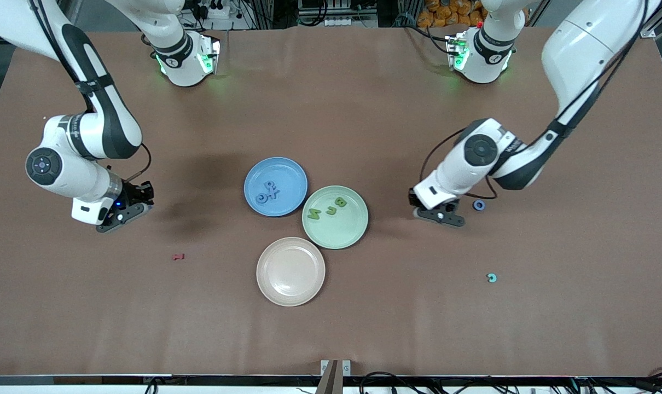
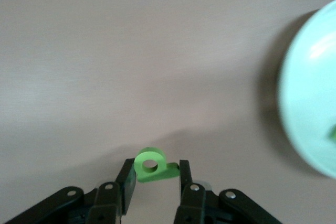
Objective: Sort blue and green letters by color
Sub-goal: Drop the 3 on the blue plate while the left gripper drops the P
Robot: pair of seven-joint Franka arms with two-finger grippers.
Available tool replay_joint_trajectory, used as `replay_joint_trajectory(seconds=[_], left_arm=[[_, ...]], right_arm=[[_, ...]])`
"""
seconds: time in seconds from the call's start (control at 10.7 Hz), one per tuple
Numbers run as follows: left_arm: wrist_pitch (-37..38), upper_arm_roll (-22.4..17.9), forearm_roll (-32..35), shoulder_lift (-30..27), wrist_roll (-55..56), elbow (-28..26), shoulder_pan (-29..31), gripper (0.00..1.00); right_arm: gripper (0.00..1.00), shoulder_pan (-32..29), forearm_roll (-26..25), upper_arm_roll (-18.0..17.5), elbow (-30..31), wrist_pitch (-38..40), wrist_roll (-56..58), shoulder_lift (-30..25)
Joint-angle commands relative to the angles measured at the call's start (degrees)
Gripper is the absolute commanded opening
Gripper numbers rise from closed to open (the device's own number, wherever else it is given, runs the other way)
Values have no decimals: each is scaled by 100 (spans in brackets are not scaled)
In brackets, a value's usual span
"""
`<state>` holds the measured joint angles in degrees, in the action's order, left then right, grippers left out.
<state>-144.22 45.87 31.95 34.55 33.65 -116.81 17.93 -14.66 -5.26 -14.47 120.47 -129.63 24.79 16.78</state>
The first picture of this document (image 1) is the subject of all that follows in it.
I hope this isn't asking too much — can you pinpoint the beige pink plate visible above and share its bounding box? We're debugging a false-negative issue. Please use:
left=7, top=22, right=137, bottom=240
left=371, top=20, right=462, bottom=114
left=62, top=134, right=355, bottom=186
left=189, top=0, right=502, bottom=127
left=256, top=237, right=326, bottom=307

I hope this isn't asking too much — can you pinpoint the light green plate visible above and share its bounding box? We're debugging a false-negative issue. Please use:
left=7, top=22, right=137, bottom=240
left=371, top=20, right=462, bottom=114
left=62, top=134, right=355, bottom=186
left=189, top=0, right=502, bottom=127
left=301, top=186, right=369, bottom=250

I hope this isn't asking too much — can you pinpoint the aluminium frame profile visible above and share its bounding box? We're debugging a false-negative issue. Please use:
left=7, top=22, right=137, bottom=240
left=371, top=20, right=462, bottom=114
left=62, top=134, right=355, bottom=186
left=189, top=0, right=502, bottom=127
left=639, top=0, right=662, bottom=39

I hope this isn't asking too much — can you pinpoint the white power strip with plugs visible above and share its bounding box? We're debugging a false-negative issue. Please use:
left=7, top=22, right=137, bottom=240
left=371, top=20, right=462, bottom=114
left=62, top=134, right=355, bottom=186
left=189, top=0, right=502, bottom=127
left=191, top=0, right=230, bottom=21

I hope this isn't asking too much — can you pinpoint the black left camera cable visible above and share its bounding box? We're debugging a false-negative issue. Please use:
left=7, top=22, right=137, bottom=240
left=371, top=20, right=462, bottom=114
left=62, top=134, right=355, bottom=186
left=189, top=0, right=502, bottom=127
left=446, top=176, right=498, bottom=215

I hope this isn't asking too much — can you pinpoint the pile of orange packets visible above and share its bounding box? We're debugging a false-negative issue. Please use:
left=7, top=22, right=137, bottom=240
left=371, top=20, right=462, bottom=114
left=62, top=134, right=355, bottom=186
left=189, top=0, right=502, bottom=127
left=417, top=0, right=487, bottom=29

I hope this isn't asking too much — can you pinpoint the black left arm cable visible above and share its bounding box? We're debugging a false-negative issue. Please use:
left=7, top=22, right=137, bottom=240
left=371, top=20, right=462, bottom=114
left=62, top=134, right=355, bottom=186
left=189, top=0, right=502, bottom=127
left=417, top=0, right=649, bottom=191

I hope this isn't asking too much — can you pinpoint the black base cable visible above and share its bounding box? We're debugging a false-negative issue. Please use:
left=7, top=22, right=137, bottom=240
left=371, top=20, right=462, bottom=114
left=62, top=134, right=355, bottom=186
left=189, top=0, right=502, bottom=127
left=402, top=22, right=453, bottom=55

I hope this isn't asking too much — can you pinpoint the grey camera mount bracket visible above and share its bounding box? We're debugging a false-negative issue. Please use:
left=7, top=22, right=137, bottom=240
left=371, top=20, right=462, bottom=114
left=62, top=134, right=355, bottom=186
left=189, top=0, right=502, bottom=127
left=317, top=359, right=352, bottom=394

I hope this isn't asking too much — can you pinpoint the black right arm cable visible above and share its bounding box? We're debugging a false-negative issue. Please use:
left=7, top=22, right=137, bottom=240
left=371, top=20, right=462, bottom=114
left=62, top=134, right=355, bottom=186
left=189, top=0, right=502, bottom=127
left=29, top=0, right=152, bottom=184

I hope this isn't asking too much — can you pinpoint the blue plate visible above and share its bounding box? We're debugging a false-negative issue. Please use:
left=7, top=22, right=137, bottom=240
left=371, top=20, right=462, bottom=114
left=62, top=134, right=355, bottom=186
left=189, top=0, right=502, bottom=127
left=243, top=157, right=309, bottom=217

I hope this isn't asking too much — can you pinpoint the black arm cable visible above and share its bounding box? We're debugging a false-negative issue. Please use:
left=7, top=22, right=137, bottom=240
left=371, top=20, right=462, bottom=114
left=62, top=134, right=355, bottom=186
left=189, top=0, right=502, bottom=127
left=417, top=0, right=649, bottom=191
left=29, top=0, right=152, bottom=184

